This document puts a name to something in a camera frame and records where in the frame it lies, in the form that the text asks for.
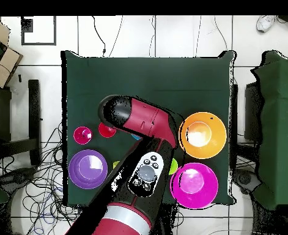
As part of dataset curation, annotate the purple bowl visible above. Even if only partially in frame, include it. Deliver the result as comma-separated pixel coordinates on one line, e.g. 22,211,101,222
68,149,108,190

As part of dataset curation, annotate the black chair frame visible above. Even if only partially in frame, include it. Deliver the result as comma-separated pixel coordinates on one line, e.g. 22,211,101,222
0,79,42,167

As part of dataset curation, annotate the black cable with plug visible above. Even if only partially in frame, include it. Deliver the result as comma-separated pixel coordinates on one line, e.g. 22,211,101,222
91,15,107,58

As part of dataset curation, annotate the dark green tablecloth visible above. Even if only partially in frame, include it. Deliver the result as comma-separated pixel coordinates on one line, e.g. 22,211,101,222
61,50,236,206

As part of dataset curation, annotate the tangle of floor cables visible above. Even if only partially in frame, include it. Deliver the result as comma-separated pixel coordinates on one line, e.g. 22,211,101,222
0,121,86,235

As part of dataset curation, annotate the black box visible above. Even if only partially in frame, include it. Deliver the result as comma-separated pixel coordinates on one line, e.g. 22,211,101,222
243,81,265,143

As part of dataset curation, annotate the white shoe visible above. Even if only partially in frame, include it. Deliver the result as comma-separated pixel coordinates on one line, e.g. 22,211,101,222
256,15,278,33

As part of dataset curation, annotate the red cup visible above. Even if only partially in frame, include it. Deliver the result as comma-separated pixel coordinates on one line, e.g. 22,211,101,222
98,122,117,138

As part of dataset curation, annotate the large orange bowl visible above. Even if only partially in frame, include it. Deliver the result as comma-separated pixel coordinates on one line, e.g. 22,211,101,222
178,111,227,160

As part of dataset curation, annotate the lime green cup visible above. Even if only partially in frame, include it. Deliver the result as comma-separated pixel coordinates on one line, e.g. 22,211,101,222
168,157,179,176

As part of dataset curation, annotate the large pink bowl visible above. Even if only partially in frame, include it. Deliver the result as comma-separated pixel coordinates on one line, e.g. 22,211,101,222
169,162,220,210

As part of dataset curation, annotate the thin grey cable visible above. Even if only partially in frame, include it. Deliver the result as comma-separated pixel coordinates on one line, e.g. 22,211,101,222
108,15,123,58

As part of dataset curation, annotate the magenta cup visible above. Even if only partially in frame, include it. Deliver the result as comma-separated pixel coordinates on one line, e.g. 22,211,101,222
73,126,94,146

